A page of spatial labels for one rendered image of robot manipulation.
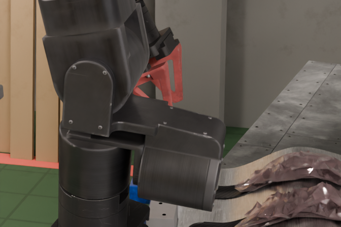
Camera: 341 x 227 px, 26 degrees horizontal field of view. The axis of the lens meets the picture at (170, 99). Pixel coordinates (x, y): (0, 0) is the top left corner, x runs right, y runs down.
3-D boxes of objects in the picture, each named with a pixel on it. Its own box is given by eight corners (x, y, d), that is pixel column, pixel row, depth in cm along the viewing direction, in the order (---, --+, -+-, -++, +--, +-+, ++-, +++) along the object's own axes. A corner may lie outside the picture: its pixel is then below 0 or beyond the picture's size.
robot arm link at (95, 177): (72, 91, 59) (48, 130, 54) (156, 106, 58) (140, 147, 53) (70, 160, 62) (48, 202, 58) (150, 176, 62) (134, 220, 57)
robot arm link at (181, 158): (98, 21, 59) (65, 57, 51) (241, 44, 57) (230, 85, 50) (88, 152, 63) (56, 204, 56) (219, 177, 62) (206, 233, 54)
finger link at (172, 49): (203, 87, 104) (174, 28, 102) (194, 104, 98) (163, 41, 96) (161, 104, 107) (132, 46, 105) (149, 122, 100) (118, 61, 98)
